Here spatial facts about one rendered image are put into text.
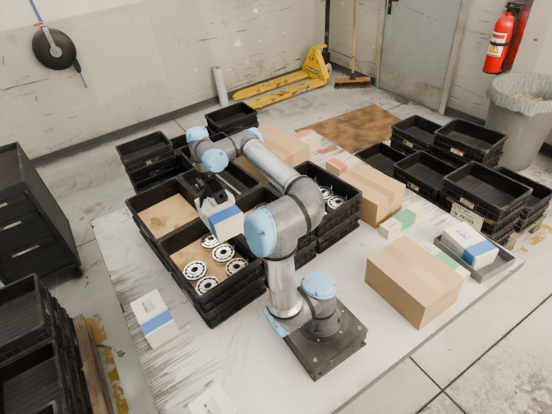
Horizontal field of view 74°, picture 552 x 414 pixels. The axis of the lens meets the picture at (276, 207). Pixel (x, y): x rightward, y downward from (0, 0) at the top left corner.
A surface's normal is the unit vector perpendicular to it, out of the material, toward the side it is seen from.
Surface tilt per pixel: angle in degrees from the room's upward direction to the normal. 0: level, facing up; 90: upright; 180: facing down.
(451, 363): 0
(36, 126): 90
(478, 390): 0
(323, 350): 2
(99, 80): 90
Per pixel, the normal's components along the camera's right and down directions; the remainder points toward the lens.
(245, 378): -0.10, -0.75
